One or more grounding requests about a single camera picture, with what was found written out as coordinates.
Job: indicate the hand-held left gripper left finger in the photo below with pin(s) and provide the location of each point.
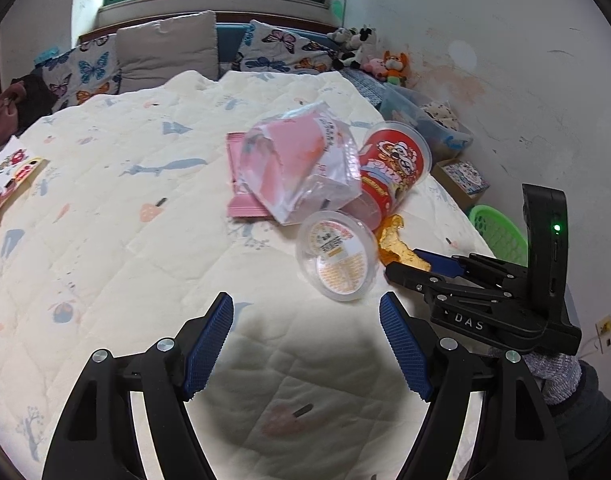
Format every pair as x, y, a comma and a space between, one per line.
208, 340

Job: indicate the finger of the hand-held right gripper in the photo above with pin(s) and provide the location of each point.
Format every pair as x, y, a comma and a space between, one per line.
410, 277
435, 260

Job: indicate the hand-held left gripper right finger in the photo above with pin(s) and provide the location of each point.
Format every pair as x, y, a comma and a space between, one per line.
403, 345

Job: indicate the gold foil wrapper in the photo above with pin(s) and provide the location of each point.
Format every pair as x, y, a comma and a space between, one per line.
393, 242

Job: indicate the green plastic basket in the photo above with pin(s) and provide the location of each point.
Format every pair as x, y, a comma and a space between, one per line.
500, 230

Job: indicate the clear round lidded container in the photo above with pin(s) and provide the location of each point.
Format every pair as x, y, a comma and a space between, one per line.
335, 255

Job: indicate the red instant noodle cup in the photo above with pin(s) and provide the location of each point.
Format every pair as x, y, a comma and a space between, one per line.
390, 160

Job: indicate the pink snack packet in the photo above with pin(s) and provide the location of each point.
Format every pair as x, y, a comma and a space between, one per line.
240, 205

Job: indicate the clear plastic bag pink contents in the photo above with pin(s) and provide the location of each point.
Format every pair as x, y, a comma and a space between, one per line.
295, 160

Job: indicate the person's right forearm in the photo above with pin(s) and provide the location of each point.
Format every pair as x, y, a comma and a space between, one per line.
590, 425

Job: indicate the person's right hand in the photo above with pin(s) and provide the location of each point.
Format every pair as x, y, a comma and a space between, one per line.
555, 375

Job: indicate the cardboard box with printed book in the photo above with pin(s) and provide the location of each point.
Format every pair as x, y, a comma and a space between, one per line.
463, 180

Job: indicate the cream quilted printed blanket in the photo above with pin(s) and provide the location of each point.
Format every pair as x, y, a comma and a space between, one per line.
135, 240

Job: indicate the spotted white cloth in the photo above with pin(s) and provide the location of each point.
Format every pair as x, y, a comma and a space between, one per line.
440, 115

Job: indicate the clear plastic storage box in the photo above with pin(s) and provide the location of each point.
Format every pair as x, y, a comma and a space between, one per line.
410, 110

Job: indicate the blue patterned mat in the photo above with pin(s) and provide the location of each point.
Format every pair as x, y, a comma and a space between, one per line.
365, 87

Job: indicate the orange fox plush toy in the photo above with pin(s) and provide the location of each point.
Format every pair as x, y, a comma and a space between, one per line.
395, 65

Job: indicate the pink plush toy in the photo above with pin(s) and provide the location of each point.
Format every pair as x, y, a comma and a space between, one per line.
374, 67

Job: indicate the black and white cow plush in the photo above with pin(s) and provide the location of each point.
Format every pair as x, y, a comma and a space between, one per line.
355, 47

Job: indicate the cartoon printed board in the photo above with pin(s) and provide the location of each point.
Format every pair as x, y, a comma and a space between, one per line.
5, 180

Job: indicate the long butterfly print cushion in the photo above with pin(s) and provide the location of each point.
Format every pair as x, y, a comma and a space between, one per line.
280, 50

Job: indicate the grey cushion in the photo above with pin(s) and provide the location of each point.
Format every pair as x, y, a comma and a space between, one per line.
165, 50

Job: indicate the large butterfly print cushion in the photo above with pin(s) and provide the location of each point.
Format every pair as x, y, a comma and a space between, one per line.
82, 72

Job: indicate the blue sofa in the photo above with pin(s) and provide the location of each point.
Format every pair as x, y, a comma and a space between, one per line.
228, 45

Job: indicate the dark wooden ledge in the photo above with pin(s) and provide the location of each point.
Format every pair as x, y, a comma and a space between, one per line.
150, 19

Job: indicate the teal plastic bag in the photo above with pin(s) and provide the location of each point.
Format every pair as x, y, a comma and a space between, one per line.
46, 56

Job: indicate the wall socket with yellow sticker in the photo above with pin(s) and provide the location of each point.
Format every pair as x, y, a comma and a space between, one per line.
606, 332

